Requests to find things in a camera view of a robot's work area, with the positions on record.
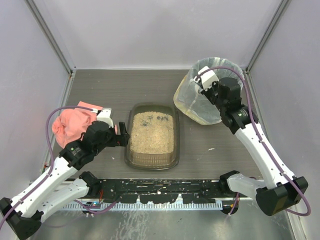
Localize grey plastic litter box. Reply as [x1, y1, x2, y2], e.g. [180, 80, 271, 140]
[125, 102, 180, 170]

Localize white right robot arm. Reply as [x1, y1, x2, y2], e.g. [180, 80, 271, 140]
[197, 77, 309, 216]

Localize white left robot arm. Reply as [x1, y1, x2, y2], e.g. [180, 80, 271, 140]
[0, 120, 130, 240]

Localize beige cat litter pellets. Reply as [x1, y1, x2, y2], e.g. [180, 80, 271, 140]
[130, 111, 174, 154]

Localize pink cloth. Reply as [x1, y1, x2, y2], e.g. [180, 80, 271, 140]
[52, 108, 97, 148]

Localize translucent white bin liner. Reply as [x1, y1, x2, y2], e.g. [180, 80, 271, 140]
[173, 57, 244, 125]

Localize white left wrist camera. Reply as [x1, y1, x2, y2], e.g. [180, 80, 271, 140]
[96, 108, 114, 128]

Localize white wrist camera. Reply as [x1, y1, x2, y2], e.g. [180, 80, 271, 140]
[193, 66, 219, 92]
[96, 108, 114, 128]

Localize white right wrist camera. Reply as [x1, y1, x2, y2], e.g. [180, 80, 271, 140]
[193, 66, 219, 92]

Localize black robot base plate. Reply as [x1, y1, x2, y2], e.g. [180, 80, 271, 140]
[84, 178, 236, 204]

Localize left aluminium corner post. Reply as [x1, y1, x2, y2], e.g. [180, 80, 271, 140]
[25, 0, 75, 75]

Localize aluminium corner post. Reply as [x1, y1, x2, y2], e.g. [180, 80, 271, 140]
[245, 0, 292, 73]
[25, 0, 75, 75]

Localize right aluminium corner post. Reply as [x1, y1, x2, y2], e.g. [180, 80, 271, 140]
[245, 0, 292, 73]

